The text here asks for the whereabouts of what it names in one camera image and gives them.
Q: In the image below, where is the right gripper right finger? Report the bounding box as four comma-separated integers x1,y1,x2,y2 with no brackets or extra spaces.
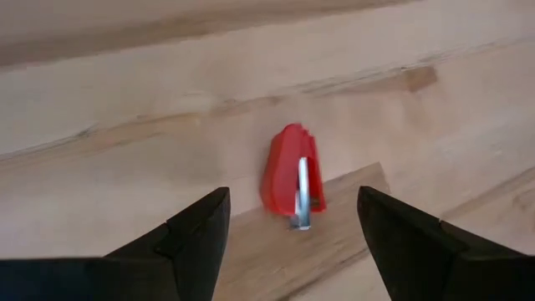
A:
358,186,535,301

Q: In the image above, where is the small red stapler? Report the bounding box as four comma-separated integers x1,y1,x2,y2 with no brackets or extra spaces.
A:
259,122,328,232

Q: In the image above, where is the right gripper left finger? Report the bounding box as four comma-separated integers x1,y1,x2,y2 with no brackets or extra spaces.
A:
0,186,232,301

